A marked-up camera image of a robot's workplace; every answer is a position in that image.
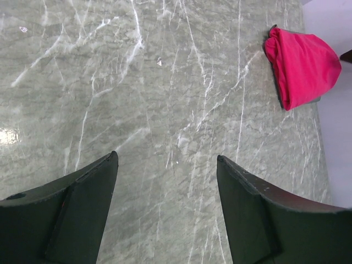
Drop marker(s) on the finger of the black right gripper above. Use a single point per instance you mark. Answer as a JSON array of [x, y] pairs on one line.
[[346, 57]]

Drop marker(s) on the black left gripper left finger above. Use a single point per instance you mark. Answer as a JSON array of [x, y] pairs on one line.
[[62, 221]]

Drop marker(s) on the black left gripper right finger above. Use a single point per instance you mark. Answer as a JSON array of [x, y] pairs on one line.
[[266, 224]]

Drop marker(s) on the crimson red t-shirt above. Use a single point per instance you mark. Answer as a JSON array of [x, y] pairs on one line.
[[305, 66]]

